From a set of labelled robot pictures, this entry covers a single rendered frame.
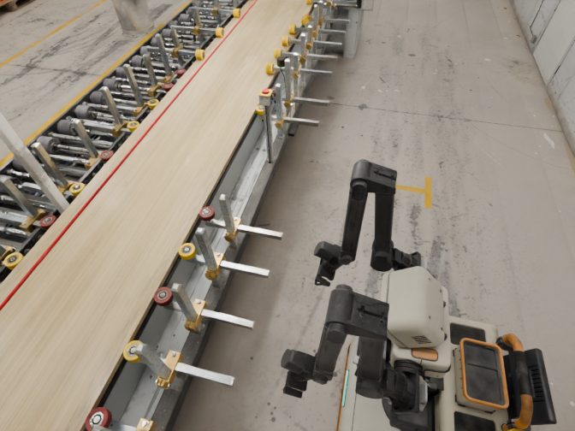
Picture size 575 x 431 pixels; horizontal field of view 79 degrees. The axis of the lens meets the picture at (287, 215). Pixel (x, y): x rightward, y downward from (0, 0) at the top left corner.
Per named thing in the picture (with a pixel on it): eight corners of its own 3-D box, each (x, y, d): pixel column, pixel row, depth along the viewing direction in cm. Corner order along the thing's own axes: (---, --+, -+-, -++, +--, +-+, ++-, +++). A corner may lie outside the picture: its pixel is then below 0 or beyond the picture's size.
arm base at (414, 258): (421, 280, 123) (421, 252, 130) (405, 268, 120) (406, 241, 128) (400, 286, 129) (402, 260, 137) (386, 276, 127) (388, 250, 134)
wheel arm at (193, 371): (235, 380, 141) (234, 376, 138) (233, 388, 139) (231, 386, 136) (139, 353, 149) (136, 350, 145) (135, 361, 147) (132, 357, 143)
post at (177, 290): (206, 331, 171) (181, 283, 135) (203, 338, 169) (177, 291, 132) (199, 329, 172) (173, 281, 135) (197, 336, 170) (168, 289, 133)
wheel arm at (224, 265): (269, 274, 172) (269, 269, 168) (268, 280, 170) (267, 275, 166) (188, 256, 179) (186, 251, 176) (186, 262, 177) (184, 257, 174)
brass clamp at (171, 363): (185, 357, 147) (181, 352, 144) (170, 391, 139) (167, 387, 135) (171, 353, 149) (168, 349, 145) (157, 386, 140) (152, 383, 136)
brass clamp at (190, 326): (209, 305, 165) (206, 301, 161) (197, 333, 156) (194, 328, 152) (197, 303, 166) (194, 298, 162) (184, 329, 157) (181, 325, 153)
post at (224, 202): (240, 250, 203) (228, 193, 166) (238, 256, 201) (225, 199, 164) (234, 249, 204) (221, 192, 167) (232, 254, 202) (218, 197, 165)
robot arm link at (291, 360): (329, 383, 100) (334, 353, 106) (295, 369, 98) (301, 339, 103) (309, 387, 109) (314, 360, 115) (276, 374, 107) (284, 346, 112)
